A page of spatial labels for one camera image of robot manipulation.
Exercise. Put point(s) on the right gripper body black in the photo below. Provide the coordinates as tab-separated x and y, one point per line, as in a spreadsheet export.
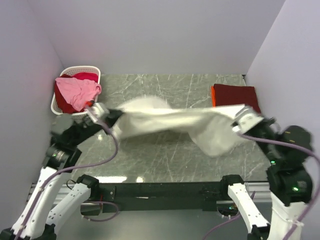
262	129

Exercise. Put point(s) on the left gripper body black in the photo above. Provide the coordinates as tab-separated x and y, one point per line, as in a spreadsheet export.
88	129

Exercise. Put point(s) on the cream white t-shirt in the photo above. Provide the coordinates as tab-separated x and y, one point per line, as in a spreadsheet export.
210	128

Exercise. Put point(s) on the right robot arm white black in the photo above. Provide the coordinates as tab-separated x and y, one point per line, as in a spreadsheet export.
290	185

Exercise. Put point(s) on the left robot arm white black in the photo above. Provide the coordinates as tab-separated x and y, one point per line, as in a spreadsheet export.
41	218

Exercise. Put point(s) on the red t-shirt in basket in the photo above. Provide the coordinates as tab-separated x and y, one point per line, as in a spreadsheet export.
73	92

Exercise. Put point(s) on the pink t-shirt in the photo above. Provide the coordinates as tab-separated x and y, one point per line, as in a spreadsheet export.
78	92

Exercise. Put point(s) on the folded maroon t-shirt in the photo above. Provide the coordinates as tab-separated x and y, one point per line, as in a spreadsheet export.
226	95

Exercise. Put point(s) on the folded orange t-shirt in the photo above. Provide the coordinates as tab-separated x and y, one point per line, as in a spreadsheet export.
213	98

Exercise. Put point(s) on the black base beam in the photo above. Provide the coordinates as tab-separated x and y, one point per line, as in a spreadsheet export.
143	196

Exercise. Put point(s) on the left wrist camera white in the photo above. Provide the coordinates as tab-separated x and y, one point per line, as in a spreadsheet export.
96	111

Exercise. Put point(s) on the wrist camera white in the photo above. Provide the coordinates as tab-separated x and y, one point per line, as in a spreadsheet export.
246	119
96	111

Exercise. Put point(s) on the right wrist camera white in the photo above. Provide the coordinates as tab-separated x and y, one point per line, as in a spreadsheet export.
246	119

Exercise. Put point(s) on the aluminium frame rail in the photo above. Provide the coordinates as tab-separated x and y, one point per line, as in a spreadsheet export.
261	190

